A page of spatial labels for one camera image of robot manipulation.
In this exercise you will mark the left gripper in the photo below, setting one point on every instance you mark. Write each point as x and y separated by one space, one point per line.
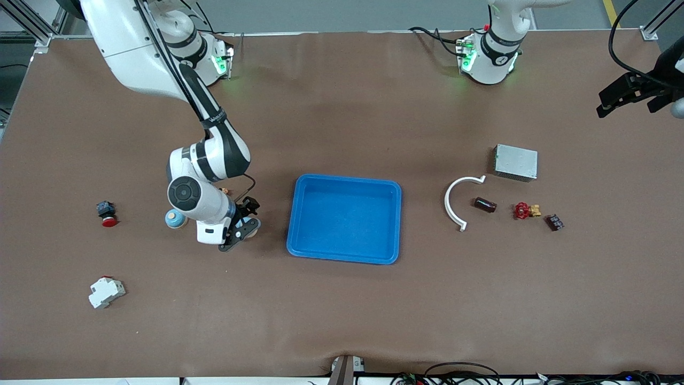
658 78

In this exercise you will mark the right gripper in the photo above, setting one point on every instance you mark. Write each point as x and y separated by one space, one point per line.
249 205

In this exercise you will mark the black block capacitor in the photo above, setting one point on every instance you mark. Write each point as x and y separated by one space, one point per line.
555 222

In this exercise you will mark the brown cylindrical capacitor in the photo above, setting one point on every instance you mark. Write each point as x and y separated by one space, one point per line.
484 204

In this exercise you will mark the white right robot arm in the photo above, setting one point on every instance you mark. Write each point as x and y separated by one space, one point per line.
133 48

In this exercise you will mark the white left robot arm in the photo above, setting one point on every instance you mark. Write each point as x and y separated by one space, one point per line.
497 59

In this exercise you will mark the blue plastic tray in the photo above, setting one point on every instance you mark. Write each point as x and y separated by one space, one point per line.
347 219

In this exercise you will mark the brown table mat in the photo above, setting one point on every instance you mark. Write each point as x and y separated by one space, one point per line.
342 321

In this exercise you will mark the red mushroom push button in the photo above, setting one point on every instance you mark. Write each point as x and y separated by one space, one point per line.
106 209

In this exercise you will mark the grey metal box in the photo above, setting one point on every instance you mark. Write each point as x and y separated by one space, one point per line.
515 163

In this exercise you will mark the white circuit breaker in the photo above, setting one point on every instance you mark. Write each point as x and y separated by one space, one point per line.
104 293

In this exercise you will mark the red handwheel brass valve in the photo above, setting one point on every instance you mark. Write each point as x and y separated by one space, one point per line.
521 210

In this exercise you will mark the white curved plastic piece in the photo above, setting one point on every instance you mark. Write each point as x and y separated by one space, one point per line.
448 206

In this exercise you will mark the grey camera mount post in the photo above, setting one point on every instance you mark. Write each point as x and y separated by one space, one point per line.
342 374

